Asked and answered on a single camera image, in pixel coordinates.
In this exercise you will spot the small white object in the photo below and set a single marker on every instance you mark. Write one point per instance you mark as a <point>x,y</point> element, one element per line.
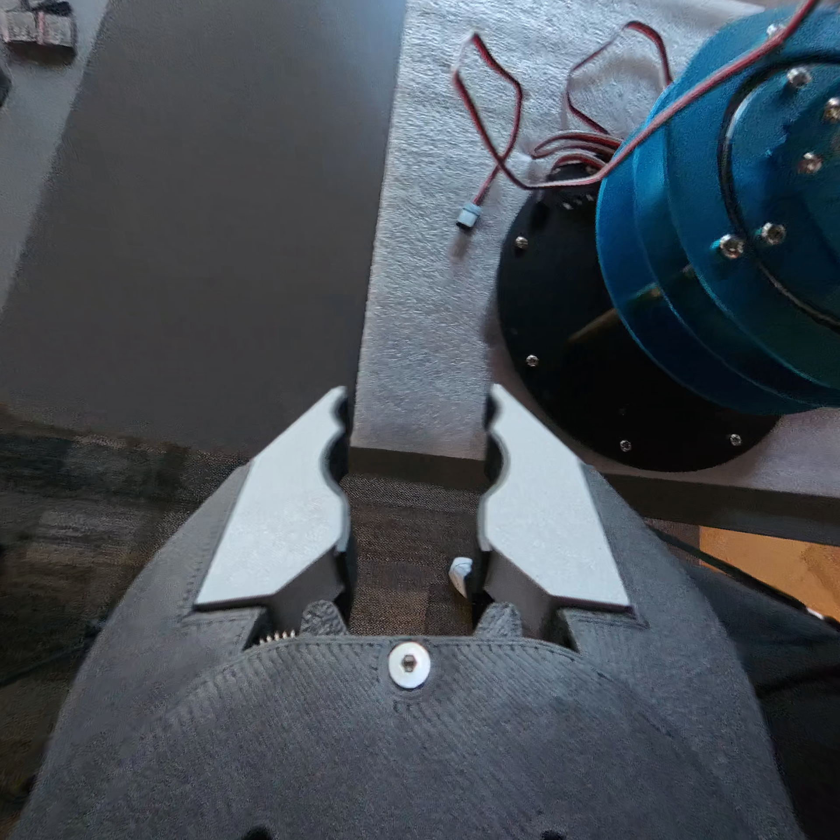
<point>461,571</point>

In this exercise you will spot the grey felt mat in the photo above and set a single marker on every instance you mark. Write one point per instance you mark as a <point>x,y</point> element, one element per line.
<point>426,295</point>

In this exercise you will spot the person's black clothing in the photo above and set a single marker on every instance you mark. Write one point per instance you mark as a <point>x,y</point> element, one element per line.
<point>787,689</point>

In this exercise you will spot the blue black round robot base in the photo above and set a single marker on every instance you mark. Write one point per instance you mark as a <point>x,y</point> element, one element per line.
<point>689,295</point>

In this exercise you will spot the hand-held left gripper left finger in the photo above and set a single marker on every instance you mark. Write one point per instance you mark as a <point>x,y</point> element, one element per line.
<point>275,518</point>

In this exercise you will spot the dark desk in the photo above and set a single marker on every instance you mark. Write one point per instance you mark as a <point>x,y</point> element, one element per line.
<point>197,229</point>

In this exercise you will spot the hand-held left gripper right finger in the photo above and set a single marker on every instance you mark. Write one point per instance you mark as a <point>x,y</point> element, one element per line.
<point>551,525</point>

